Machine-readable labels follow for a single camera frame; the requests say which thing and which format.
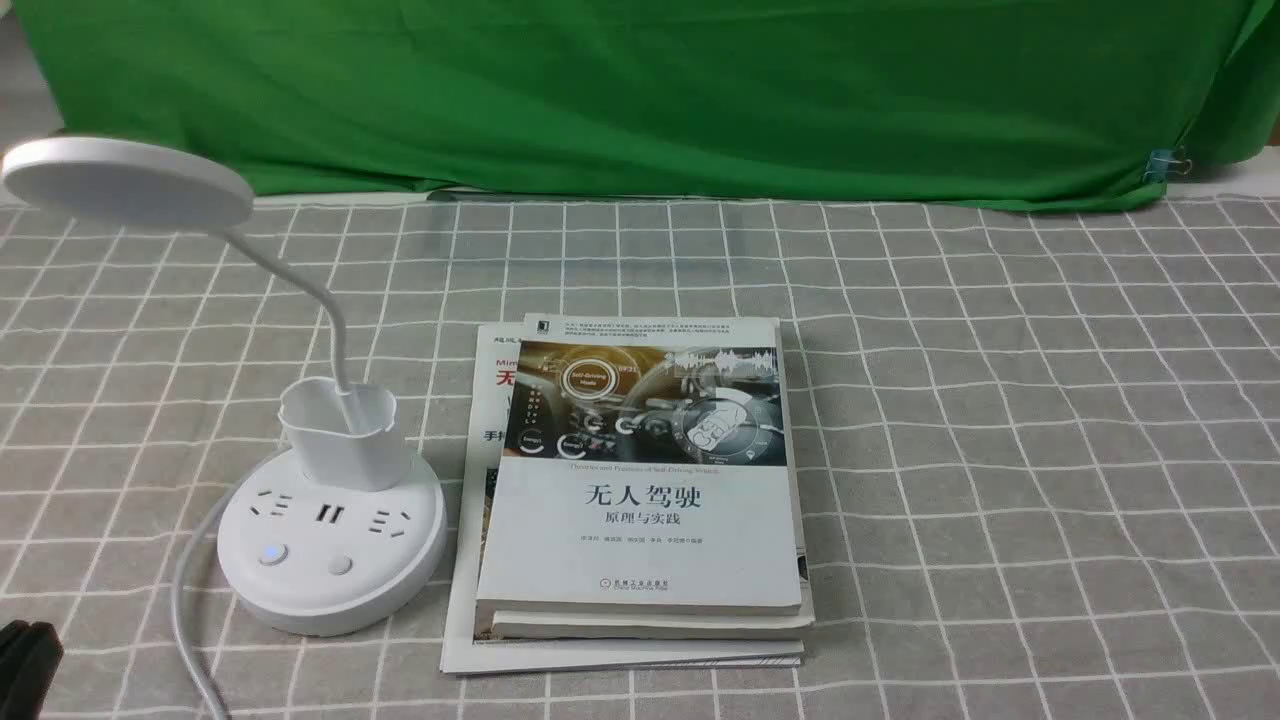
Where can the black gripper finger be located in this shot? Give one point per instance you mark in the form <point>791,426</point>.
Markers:
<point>30,656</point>

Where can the white desk lamp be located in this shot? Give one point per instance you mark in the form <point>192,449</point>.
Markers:
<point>346,524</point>

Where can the bottom thin magazine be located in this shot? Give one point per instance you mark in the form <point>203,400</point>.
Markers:
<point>464,652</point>

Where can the top white self-driving book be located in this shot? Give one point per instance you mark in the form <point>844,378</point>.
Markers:
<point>640,520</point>

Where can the grey checkered tablecloth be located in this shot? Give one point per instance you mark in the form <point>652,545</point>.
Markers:
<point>1037,455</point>

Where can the green backdrop cloth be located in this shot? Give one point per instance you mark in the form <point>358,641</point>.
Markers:
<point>1010,105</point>

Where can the blue binder clip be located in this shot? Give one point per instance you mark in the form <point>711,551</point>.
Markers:
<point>1167,165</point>

